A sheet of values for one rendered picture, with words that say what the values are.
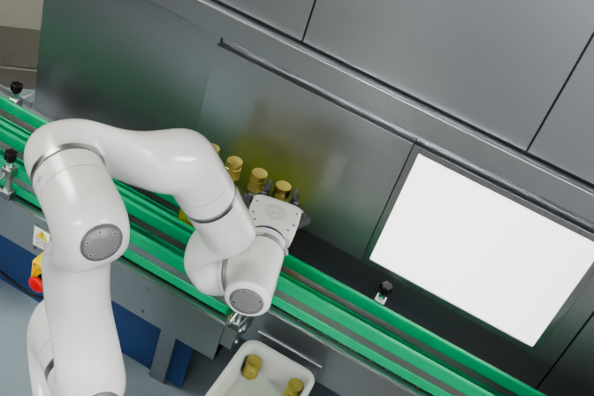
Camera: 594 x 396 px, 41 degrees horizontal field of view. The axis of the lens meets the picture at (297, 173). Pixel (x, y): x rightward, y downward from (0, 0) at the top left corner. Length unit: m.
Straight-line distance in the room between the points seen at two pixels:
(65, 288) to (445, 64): 0.82
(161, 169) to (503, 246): 0.83
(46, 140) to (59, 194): 0.10
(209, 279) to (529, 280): 0.68
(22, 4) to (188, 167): 2.96
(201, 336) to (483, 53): 0.84
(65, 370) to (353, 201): 0.74
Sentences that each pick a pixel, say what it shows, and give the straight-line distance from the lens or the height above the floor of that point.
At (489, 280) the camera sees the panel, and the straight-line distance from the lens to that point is 1.76.
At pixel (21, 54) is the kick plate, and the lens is 4.16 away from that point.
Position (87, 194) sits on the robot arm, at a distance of 1.06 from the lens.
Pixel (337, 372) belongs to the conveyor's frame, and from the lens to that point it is 1.81.
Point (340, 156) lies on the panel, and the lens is 1.70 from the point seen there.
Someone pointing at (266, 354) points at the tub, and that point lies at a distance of 1.77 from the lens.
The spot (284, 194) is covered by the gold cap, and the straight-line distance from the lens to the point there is 1.64.
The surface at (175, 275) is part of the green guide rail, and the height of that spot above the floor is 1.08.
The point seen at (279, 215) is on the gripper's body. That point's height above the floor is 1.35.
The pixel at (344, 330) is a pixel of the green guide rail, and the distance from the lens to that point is 1.75.
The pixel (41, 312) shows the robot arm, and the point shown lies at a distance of 1.43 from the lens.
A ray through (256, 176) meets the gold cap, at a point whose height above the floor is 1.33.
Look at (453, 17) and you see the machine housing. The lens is 1.53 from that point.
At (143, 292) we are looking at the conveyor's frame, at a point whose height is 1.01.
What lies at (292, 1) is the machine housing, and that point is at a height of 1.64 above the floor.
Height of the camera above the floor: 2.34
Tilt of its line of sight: 37 degrees down
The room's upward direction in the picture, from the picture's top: 20 degrees clockwise
